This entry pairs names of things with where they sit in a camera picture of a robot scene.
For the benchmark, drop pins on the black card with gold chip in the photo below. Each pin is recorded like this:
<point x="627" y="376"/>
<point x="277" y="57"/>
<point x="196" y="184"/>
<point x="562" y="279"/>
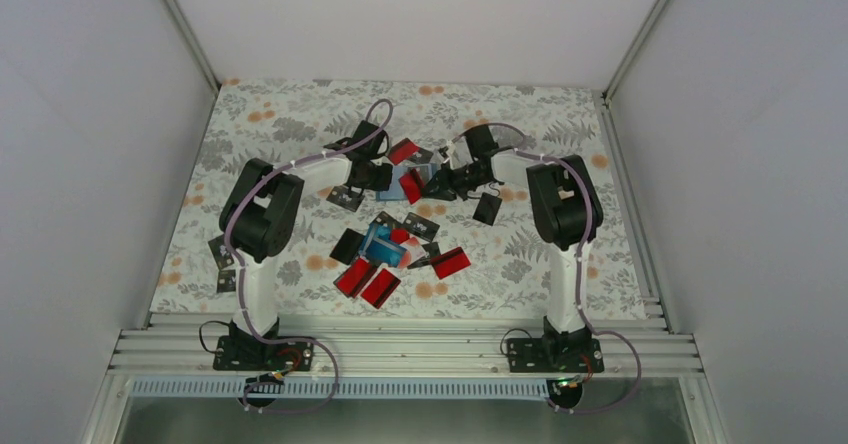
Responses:
<point x="421" y="227"/>

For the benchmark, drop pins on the plain black card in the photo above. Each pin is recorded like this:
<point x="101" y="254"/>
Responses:
<point x="487" y="209"/>

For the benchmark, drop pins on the black VIP card near gripper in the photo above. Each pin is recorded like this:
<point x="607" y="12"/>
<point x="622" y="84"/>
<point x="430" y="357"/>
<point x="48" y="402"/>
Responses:
<point x="226" y="281"/>

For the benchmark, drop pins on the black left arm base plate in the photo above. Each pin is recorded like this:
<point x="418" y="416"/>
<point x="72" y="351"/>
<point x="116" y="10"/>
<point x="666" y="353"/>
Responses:
<point x="245" y="354"/>

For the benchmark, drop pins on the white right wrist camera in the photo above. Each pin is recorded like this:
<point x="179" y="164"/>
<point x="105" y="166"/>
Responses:
<point x="448" y="154"/>

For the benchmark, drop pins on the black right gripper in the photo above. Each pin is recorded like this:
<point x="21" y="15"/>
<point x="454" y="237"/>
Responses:
<point x="447" y="189"/>

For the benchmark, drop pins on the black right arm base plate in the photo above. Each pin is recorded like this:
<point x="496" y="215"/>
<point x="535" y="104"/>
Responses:
<point x="531" y="355"/>

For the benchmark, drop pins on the blue leather card holder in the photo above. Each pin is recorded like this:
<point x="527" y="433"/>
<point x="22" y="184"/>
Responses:
<point x="394" y="192"/>

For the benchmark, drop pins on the aluminium frame rail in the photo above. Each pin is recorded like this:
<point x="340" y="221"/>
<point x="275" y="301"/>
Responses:
<point x="404" y="347"/>

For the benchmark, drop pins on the red striped card right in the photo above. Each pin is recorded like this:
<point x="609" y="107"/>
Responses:
<point x="450" y="262"/>

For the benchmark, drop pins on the red card front left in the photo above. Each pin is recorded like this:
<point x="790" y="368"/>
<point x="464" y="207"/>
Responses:
<point x="354" y="279"/>

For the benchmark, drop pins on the small black card left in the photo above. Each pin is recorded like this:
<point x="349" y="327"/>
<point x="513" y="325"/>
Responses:
<point x="220" y="253"/>

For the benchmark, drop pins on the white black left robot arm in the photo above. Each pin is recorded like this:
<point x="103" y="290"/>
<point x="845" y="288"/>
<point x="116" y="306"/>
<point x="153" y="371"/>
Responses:
<point x="259" y="216"/>

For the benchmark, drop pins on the large red striped card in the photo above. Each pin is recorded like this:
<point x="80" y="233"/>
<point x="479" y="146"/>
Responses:
<point x="402" y="150"/>

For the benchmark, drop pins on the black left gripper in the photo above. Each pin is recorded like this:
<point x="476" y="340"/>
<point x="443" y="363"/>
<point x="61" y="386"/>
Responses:
<point x="382" y="183"/>

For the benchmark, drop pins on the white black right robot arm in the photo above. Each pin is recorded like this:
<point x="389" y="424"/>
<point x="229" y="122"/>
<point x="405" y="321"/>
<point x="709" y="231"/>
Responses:
<point x="566" y="213"/>

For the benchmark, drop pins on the red striped card carried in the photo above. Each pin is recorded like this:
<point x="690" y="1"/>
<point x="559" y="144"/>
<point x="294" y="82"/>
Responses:
<point x="412" y="185"/>

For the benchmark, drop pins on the floral patterned table mat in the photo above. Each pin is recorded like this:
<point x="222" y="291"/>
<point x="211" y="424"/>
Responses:
<point x="509" y="272"/>

